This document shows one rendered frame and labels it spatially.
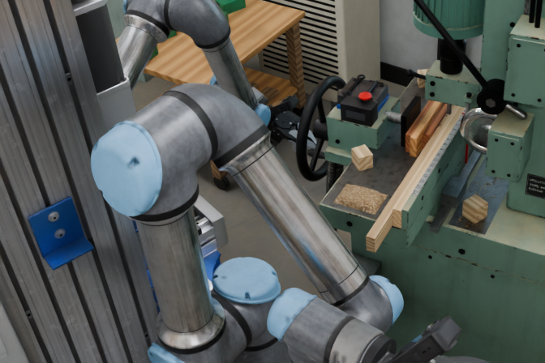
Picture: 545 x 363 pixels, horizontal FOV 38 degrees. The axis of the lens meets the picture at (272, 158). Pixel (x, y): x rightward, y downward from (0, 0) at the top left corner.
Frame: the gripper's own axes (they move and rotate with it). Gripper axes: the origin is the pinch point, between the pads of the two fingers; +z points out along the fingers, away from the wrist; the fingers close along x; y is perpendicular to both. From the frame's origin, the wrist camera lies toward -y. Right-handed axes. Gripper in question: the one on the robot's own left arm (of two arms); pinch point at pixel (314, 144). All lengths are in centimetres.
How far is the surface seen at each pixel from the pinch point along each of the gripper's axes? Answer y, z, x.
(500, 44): -69, 24, 10
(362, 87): -35.3, 4.0, 8.0
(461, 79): -53, 21, 5
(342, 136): -27.1, 7.5, 17.4
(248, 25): 51, -61, -77
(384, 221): -40, 27, 43
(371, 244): -39, 28, 48
